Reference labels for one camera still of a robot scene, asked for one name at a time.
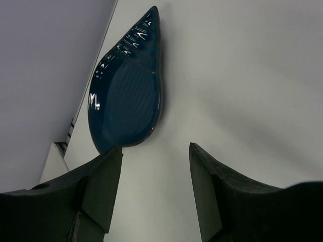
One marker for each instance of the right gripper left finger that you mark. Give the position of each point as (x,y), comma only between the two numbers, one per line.
(78,205)

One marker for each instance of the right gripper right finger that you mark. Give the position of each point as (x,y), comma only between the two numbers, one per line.
(232,207)

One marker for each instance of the dark blue leaf plate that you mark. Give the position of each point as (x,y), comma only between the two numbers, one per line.
(125,92)

